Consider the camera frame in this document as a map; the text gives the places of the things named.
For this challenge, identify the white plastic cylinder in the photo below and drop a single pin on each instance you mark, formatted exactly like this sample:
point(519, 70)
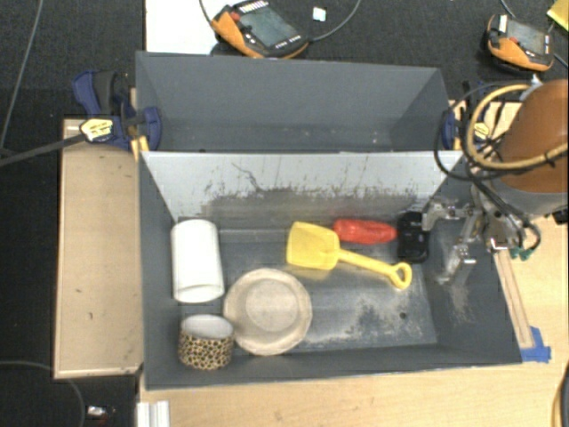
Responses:
point(195, 260)

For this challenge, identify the grey metal bin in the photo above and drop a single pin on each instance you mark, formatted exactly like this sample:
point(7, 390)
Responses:
point(284, 105)

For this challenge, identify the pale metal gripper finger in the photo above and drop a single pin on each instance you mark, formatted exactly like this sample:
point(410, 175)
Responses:
point(444, 211)
point(459, 258)

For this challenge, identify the beige round plate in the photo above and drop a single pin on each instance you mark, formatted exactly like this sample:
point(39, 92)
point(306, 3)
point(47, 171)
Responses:
point(266, 311)

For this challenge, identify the black cylinder on white bracket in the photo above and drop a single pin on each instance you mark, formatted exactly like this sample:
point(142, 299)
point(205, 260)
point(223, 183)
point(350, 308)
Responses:
point(561, 216)

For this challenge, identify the black plastic box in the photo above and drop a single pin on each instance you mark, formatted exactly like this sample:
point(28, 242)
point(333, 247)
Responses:
point(411, 238)

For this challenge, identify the red toy pepper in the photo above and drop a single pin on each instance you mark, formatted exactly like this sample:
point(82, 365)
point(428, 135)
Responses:
point(364, 231)

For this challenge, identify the pale wood board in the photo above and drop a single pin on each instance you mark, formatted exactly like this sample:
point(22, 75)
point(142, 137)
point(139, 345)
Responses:
point(98, 247)

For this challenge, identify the leopard print tape roll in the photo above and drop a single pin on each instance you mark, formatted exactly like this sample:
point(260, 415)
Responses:
point(205, 349)

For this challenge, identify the yellow toy shovel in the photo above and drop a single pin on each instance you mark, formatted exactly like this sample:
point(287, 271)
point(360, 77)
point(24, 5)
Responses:
point(311, 249)

